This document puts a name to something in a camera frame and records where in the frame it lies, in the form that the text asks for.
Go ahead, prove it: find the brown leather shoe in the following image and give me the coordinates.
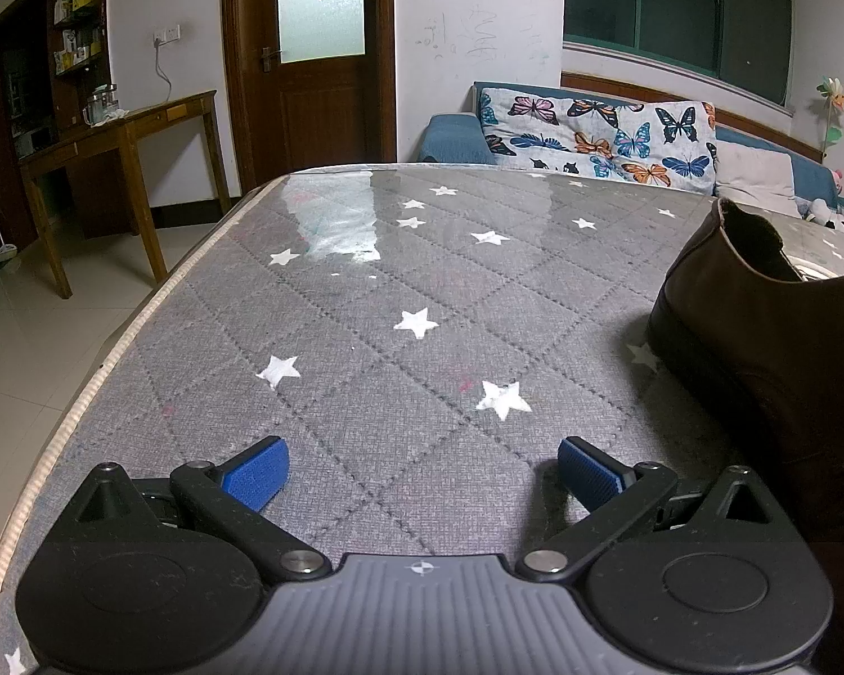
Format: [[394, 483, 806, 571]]
[[647, 197, 844, 546]]

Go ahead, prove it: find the white broom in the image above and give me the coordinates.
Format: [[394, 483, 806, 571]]
[[0, 186, 19, 261]]

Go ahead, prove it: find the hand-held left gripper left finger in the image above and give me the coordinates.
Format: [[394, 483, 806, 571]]
[[56, 434, 329, 581]]

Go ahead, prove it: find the grey star print table cover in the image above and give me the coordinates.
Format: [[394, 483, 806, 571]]
[[0, 163, 844, 675]]

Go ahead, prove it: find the colourful pinwheel toy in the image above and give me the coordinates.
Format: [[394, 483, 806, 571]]
[[816, 74, 844, 159]]

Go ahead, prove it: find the butterfly print pillow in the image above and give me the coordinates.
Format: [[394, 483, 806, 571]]
[[477, 86, 719, 194]]

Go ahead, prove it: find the wooden door with frosted glass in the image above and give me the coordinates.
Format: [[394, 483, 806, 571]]
[[221, 0, 396, 191]]

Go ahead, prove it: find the white cushion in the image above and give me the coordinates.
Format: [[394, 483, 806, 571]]
[[713, 139, 801, 218]]

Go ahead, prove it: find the blue sofa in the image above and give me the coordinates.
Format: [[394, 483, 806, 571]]
[[418, 70, 844, 240]]

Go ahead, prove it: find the dark window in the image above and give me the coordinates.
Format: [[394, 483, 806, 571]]
[[563, 0, 794, 114]]

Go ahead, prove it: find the small toaster oven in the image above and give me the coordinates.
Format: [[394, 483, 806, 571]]
[[14, 127, 59, 160]]

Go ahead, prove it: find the dark wooden cabinet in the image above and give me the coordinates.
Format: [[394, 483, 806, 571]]
[[0, 0, 110, 247]]

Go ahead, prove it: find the black and white plush toy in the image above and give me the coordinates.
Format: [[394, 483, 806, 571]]
[[807, 197, 844, 235]]

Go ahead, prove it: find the wooden side desk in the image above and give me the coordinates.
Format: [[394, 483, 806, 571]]
[[17, 90, 233, 300]]

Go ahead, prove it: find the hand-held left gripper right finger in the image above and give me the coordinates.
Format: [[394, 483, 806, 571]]
[[517, 436, 792, 581]]

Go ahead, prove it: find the white hanging cable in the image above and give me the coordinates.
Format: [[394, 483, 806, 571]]
[[153, 42, 174, 104]]

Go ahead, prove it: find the glass jar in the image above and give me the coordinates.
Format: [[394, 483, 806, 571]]
[[84, 83, 118, 125]]

